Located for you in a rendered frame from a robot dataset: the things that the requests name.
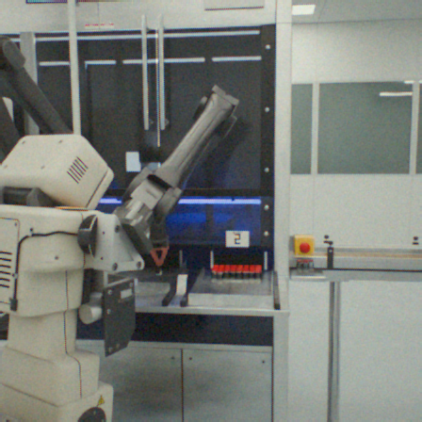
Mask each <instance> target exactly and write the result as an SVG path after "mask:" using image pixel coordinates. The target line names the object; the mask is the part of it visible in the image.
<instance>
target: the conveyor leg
mask: <svg viewBox="0 0 422 422"><path fill-rule="evenodd" d="M326 282H329V304H330V309H329V348H328V389H327V422H339V412H340V376H341V371H340V340H341V306H342V283H349V280H326Z"/></svg>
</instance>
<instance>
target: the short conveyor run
mask: <svg viewBox="0 0 422 422"><path fill-rule="evenodd" d="M323 238H324V239H325V241H324V243H315V255H314V256H295V253H294V251H289V269H297V260H301V261H302V260H314V270H323V272H324V274H325V276H326V280H351V281H390V282H422V246H419V242H416V240H418V236H413V240H414V242H412V245H364V244H349V243H333V242H332V241H327V239H328V238H329V236H328V235H324V236H323Z"/></svg>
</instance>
